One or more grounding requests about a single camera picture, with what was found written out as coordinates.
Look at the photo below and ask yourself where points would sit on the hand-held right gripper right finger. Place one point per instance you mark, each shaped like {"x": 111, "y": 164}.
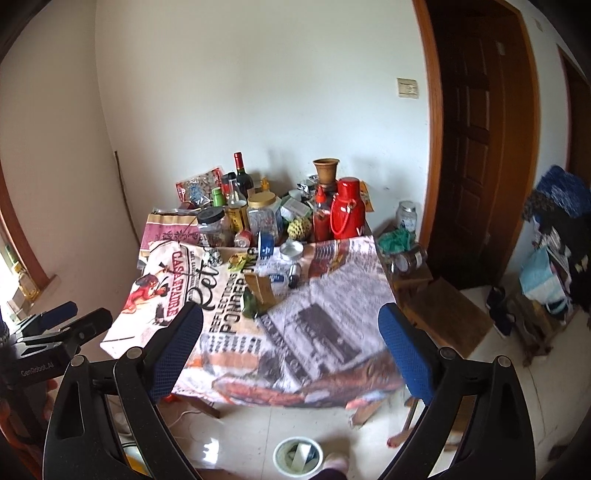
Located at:
{"x": 406, "y": 350}

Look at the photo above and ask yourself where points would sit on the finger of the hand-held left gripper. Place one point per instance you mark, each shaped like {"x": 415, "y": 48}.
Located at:
{"x": 87, "y": 328}
{"x": 56, "y": 315}

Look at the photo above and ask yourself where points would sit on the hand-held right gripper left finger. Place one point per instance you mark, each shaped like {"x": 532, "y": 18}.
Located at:
{"x": 178, "y": 346}

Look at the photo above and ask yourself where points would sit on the green wrapper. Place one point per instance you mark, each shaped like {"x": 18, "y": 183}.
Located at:
{"x": 250, "y": 305}

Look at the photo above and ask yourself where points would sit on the foil ball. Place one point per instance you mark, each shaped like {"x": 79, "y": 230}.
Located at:
{"x": 213, "y": 256}

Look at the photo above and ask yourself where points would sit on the brown cardboard piece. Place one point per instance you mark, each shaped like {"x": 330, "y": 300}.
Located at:
{"x": 261, "y": 288}

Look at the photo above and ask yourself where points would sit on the white round bin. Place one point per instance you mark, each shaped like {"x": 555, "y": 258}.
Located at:
{"x": 277, "y": 454}

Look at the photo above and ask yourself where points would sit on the round silver metal tin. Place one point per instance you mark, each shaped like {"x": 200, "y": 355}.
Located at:
{"x": 292, "y": 250}

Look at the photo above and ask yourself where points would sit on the person's left forearm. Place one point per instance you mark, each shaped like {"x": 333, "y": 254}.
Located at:
{"x": 14, "y": 436}

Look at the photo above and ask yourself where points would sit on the low wooden stool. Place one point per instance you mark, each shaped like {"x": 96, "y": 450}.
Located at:
{"x": 445, "y": 314}

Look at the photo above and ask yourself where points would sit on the printed tablecloth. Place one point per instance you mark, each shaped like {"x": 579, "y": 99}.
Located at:
{"x": 323, "y": 332}

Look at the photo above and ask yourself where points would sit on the clear tape rolls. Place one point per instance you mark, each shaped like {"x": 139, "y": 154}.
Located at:
{"x": 408, "y": 259}

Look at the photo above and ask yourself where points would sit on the yellow-green packet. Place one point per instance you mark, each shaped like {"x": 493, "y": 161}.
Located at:
{"x": 238, "y": 261}

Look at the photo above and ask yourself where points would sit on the black shoes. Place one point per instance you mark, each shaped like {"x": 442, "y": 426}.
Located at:
{"x": 501, "y": 307}

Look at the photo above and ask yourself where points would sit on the green net bag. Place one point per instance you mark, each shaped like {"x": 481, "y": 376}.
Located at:
{"x": 395, "y": 240}

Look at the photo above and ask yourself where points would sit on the pink patterned sack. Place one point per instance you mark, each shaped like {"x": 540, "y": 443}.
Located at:
{"x": 168, "y": 230}

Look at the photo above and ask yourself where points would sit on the crushed clear plastic bottle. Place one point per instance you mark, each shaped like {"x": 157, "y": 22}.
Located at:
{"x": 277, "y": 278}

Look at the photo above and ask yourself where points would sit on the black lid plastic jar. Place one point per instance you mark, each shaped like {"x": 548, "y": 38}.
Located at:
{"x": 214, "y": 226}

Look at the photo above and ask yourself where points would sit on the small red can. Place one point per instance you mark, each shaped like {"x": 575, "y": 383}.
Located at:
{"x": 243, "y": 238}

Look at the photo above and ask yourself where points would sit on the blue tin can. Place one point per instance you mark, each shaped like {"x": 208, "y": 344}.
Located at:
{"x": 265, "y": 244}

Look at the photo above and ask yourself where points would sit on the thin wooden stick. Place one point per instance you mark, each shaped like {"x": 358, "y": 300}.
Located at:
{"x": 124, "y": 198}

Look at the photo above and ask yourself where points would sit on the empty glass jar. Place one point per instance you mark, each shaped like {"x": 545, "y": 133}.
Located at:
{"x": 407, "y": 214}

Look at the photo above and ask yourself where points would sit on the person's dark pants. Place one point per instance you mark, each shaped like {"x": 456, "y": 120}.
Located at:
{"x": 328, "y": 474}

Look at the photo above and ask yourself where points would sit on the white paper scrap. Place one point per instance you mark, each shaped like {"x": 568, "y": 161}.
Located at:
{"x": 301, "y": 454}

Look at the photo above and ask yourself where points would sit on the clear yellow label bottle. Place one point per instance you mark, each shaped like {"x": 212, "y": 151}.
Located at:
{"x": 237, "y": 210}

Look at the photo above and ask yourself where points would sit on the light blue plastic bag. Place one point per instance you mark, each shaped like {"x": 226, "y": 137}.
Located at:
{"x": 538, "y": 277}

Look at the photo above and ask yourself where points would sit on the red thermos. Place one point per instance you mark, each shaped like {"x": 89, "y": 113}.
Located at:
{"x": 347, "y": 207}

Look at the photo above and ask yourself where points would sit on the green cap bottle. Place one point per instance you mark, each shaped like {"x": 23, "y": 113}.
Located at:
{"x": 218, "y": 196}

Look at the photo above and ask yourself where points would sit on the gold lid plastic jar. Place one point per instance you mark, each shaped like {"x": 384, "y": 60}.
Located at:
{"x": 264, "y": 217}

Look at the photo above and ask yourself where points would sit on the red sauce bottle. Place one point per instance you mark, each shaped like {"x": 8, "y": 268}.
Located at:
{"x": 321, "y": 217}

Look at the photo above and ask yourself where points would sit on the red snack bag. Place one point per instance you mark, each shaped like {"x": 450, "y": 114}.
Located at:
{"x": 198, "y": 187}

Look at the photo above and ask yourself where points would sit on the green sugar apple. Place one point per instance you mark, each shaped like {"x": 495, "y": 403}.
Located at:
{"x": 298, "y": 229}

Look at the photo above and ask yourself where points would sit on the green and white box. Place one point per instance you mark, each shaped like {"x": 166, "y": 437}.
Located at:
{"x": 295, "y": 210}

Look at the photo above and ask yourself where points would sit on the red wine bottle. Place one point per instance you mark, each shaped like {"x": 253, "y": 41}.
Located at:
{"x": 241, "y": 177}

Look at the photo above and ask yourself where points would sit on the silver foil bags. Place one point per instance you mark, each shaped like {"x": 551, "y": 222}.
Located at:
{"x": 304, "y": 185}

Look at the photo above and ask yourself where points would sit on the dark clothes pile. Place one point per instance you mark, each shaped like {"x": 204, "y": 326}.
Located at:
{"x": 565, "y": 240}

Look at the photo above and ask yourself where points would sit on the clay vase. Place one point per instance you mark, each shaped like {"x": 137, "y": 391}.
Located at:
{"x": 326, "y": 170}

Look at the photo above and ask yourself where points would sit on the dark wooden door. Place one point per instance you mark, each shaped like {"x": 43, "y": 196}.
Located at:
{"x": 466, "y": 138}

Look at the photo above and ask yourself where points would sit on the blue knitted cloth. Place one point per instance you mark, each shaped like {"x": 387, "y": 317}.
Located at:
{"x": 563, "y": 189}

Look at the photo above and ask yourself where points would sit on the brown side door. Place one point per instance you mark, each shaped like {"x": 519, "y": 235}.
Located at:
{"x": 579, "y": 129}

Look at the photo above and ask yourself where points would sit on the beige wall switch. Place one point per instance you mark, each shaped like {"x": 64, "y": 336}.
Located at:
{"x": 408, "y": 87}

